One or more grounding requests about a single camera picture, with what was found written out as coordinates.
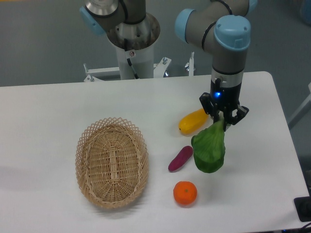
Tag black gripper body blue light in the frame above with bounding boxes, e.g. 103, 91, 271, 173
210, 72, 243, 114

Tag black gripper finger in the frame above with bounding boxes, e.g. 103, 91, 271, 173
223, 105, 249, 131
199, 92, 221, 123

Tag green leafy vegetable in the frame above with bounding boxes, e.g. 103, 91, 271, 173
191, 119, 225, 173

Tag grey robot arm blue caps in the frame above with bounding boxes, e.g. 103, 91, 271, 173
79, 0, 257, 128

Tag yellow squash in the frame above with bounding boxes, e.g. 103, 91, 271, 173
178, 108, 208, 135

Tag purple sweet potato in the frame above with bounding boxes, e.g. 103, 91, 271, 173
168, 146, 193, 172

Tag orange tangerine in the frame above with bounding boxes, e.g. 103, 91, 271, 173
173, 181, 197, 205

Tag oval wicker basket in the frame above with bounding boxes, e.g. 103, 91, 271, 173
75, 117, 149, 209

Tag black device at table edge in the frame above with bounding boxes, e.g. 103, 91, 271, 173
294, 196, 311, 222

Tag white table leg frame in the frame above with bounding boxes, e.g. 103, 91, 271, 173
287, 83, 311, 129

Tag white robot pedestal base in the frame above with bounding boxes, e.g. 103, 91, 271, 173
82, 23, 196, 83

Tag black cable on pedestal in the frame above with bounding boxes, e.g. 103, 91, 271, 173
123, 38, 140, 80

